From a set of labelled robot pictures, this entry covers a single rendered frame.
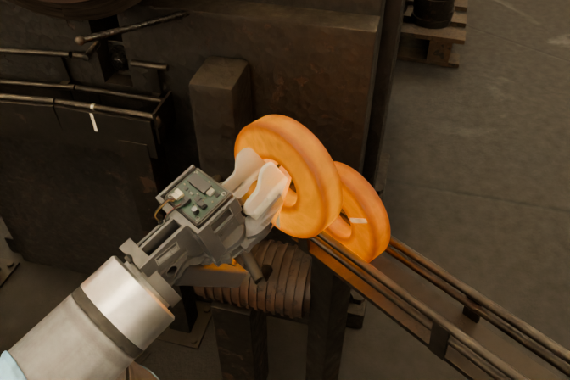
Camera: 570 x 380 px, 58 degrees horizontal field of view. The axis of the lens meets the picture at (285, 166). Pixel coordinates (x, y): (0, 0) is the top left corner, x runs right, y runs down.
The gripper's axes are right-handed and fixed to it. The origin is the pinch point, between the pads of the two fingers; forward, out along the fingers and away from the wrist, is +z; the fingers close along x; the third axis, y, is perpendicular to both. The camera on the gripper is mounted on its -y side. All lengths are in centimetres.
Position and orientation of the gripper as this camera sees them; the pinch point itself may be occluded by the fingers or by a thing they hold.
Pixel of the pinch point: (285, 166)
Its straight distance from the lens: 60.7
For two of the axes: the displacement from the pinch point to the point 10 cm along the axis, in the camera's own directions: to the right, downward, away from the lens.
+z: 6.8, -6.6, 3.3
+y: -2.0, -6.0, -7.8
